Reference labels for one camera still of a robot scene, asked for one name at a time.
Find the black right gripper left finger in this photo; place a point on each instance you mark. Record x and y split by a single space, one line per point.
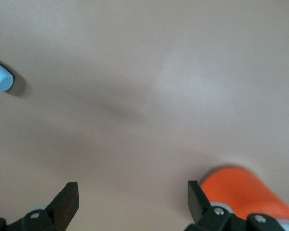
65 204

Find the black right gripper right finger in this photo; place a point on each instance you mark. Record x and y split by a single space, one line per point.
197 202

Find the orange can with grey lid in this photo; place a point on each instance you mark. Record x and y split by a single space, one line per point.
243 192

